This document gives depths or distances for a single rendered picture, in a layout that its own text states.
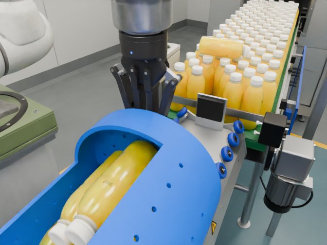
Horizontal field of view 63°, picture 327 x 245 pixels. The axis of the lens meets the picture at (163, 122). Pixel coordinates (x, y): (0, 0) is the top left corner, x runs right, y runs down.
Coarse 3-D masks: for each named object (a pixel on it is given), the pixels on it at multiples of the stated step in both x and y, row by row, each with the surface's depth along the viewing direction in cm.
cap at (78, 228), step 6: (72, 222) 36; (78, 222) 36; (84, 222) 36; (66, 228) 35; (72, 228) 35; (78, 228) 35; (84, 228) 35; (90, 228) 35; (66, 234) 36; (72, 234) 35; (78, 234) 34; (84, 234) 35; (90, 234) 35; (72, 240) 36; (78, 240) 35; (84, 240) 34
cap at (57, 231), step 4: (56, 224) 41; (60, 224) 41; (52, 228) 40; (56, 228) 40; (60, 228) 40; (64, 228) 40; (52, 232) 40; (56, 232) 39; (60, 232) 39; (64, 232) 40; (52, 236) 40; (56, 236) 40; (60, 236) 39; (64, 236) 39; (52, 240) 41; (56, 240) 40; (60, 240) 40; (64, 240) 39; (68, 240) 40; (56, 244) 41; (60, 244) 41; (64, 244) 40; (68, 244) 40
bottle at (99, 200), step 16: (144, 144) 47; (128, 160) 43; (144, 160) 44; (112, 176) 40; (128, 176) 41; (96, 192) 38; (112, 192) 38; (80, 208) 37; (96, 208) 37; (112, 208) 37; (96, 224) 37
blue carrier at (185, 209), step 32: (96, 128) 45; (128, 128) 41; (160, 128) 42; (96, 160) 59; (160, 160) 37; (192, 160) 41; (64, 192) 51; (128, 192) 32; (160, 192) 34; (192, 192) 38; (32, 224) 46; (128, 224) 30; (160, 224) 32; (192, 224) 36
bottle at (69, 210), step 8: (120, 152) 52; (112, 160) 50; (104, 168) 48; (96, 176) 47; (88, 184) 45; (80, 192) 44; (72, 200) 43; (80, 200) 43; (64, 208) 43; (72, 208) 42; (64, 216) 42; (72, 216) 41; (64, 224) 41
